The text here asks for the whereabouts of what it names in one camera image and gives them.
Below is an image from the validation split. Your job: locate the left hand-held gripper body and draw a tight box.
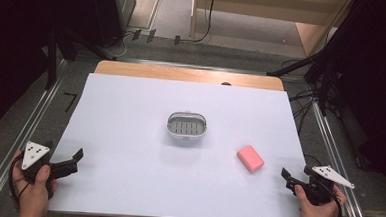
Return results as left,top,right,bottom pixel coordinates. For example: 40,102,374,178
20,140,81,185

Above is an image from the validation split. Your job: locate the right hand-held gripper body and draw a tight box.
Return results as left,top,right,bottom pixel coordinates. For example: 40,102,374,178
290,164,357,209

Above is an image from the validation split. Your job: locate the pink soap bar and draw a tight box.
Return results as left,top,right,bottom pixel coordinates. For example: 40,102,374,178
236,144,266,174

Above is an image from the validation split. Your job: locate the grey soap dish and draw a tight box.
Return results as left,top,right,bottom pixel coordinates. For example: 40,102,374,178
164,109,210,142

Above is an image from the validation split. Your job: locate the person's right hand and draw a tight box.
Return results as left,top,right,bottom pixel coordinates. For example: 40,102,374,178
291,182,349,217

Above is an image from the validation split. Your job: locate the person's left hand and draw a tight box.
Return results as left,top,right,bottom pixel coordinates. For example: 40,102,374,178
8,149,61,214

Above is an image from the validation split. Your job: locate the white paper sheet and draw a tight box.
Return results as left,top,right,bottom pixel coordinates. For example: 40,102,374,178
47,70,312,217

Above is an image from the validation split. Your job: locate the wooden table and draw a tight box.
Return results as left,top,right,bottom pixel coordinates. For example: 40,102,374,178
93,59,286,92

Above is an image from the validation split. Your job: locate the dark cabinet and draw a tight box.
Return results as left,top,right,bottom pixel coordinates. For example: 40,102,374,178
83,0,138,49

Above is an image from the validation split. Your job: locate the light wooden furniture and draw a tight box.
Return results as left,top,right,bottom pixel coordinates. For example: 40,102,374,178
188,0,355,60

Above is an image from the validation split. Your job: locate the aluminium floor rail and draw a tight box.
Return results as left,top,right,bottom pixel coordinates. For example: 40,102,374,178
304,94,380,217
0,55,69,217

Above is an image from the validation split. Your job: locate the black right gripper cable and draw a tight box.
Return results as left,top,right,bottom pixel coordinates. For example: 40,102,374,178
322,188,346,217

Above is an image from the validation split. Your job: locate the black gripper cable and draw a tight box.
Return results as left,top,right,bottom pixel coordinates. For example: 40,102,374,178
322,188,346,217
7,153,34,208

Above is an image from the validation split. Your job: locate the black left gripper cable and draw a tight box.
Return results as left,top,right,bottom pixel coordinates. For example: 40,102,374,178
7,153,34,208

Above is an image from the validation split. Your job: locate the bundle of black floor cables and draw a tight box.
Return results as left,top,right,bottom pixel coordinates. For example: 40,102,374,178
278,57,343,137

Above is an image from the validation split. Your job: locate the black metal stand post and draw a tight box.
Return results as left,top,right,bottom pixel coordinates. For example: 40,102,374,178
44,27,61,91

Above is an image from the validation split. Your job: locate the white floor cable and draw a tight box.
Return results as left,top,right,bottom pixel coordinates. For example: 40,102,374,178
101,32,135,60

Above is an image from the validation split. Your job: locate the black metal stand frame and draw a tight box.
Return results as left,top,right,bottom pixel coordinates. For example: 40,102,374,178
265,0,375,119

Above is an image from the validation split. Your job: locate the black hanging cable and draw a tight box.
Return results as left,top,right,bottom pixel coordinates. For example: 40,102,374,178
191,0,217,45

